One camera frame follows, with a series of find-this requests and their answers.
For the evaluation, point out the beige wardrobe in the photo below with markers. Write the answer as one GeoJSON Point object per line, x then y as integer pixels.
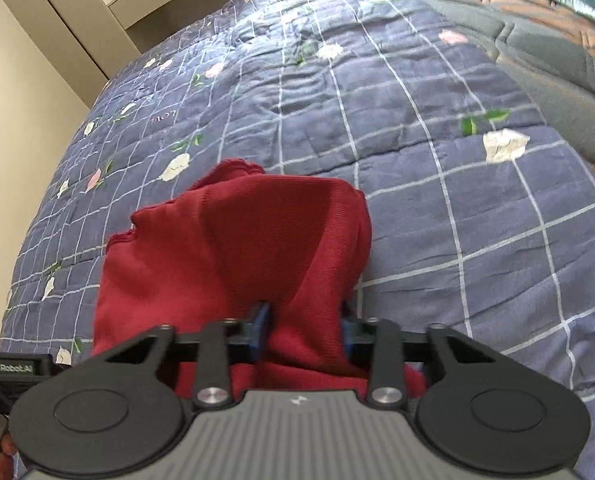
{"type": "Point", "coordinates": [52, 15]}

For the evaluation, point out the red knit garment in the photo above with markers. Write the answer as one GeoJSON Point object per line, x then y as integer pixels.
{"type": "Point", "coordinates": [257, 245]}

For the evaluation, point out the grey and brown quilt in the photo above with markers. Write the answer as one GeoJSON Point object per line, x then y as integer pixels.
{"type": "Point", "coordinates": [537, 25]}

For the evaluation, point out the blue checked floral quilt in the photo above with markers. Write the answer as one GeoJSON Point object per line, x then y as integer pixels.
{"type": "Point", "coordinates": [377, 170]}

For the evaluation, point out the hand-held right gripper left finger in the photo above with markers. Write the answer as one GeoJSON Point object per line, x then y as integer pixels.
{"type": "Point", "coordinates": [261, 324]}

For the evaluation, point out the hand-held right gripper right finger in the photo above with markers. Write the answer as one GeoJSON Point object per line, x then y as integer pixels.
{"type": "Point", "coordinates": [348, 342]}

